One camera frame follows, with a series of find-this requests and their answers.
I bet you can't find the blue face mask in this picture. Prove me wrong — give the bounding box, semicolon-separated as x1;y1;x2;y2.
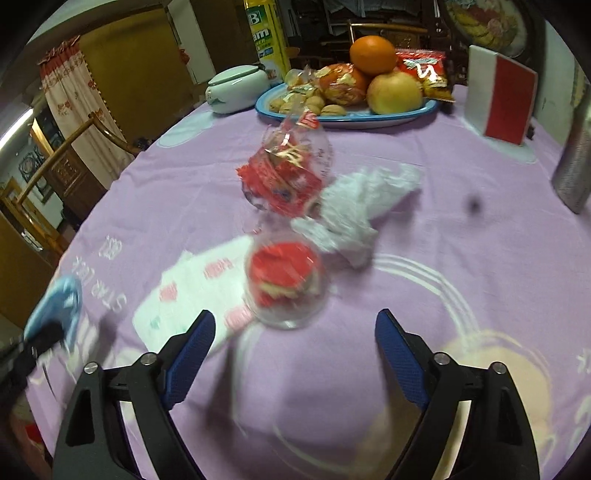
23;275;82;354

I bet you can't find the white paper napkin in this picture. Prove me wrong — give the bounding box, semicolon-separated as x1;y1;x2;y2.
132;235;253;352

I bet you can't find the clear plastic cup red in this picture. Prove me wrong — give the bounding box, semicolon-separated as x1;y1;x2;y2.
245;230;329;330

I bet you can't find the white tissue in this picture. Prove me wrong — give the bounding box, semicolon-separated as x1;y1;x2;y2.
290;163;423;268

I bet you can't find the clear red snack wrapper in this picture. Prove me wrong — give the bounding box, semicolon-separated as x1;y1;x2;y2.
236;108;334;218

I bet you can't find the wooden armchair left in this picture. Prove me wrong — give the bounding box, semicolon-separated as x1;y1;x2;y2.
1;112;141;259

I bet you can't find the white red patterned curtain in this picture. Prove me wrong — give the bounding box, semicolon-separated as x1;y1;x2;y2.
39;37;133;189

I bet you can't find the steel thermos bottle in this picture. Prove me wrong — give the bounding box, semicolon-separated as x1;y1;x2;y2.
551;90;591;214

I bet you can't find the purple printed tablecloth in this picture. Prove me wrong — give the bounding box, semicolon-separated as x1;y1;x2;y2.
27;107;590;479

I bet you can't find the white red tissue box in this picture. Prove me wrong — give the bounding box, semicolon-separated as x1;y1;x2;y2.
465;45;538;145

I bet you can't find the blue oval fruit tray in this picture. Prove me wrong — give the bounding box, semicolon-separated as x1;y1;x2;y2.
254;83;439;130

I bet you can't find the white ceramic lidded jar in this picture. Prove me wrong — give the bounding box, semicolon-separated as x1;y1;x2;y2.
205;65;270;115

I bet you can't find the yellow red apple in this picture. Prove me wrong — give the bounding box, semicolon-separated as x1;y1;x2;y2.
367;70;423;115

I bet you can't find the pile of walnuts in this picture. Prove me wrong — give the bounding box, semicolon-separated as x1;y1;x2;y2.
269;93;348;117

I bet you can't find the red snack packet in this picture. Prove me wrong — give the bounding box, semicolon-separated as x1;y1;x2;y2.
397;49;455;103

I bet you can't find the wrapped orange pastry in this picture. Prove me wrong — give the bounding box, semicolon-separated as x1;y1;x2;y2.
315;63;369;106

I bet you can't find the orange fruit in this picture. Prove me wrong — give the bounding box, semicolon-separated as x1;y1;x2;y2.
349;35;398;76

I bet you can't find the round framed flower picture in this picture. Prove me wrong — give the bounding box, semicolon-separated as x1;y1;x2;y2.
437;0;538;61

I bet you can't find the yellow green tall can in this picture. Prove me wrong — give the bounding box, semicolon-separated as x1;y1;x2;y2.
243;0;290;85

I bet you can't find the wooden chair behind table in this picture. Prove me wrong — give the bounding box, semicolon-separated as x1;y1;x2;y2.
348;21;430;49

